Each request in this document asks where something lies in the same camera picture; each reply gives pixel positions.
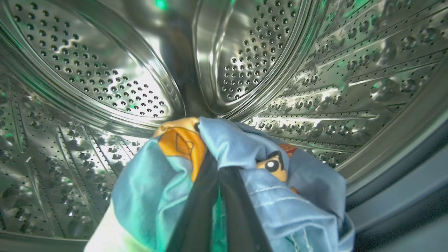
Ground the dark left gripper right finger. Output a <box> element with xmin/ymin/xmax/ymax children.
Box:
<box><xmin>218</xmin><ymin>166</ymin><xmax>274</xmax><ymax>252</ymax></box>

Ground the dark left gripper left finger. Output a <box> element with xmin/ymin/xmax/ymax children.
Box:
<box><xmin>166</xmin><ymin>150</ymin><xmax>220</xmax><ymax>252</ymax></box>

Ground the cream and blue printed garment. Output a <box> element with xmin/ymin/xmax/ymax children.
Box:
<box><xmin>84</xmin><ymin>117</ymin><xmax>291</xmax><ymax>252</ymax></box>

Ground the blue bear print garment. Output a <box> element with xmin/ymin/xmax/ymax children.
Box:
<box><xmin>241</xmin><ymin>142</ymin><xmax>356</xmax><ymax>252</ymax></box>

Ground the white front-load washing machine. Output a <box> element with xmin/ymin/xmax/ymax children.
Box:
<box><xmin>0</xmin><ymin>0</ymin><xmax>448</xmax><ymax>252</ymax></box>

